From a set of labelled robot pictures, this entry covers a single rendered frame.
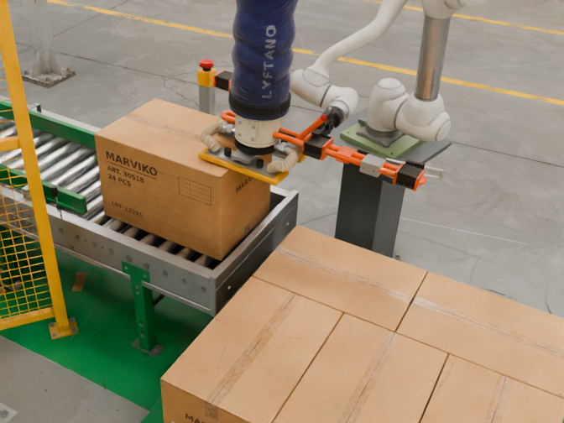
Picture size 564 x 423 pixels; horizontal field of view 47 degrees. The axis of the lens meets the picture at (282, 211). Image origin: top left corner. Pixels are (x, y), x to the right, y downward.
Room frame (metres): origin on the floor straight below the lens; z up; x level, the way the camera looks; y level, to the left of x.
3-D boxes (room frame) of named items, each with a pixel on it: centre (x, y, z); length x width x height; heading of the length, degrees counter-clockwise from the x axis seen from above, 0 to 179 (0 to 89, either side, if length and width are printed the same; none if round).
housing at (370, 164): (1.98, -0.31, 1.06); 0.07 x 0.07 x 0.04; 64
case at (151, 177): (2.34, 0.41, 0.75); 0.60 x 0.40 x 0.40; 64
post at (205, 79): (2.87, 0.39, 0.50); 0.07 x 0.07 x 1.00; 64
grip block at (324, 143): (2.07, -0.11, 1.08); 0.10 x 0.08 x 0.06; 154
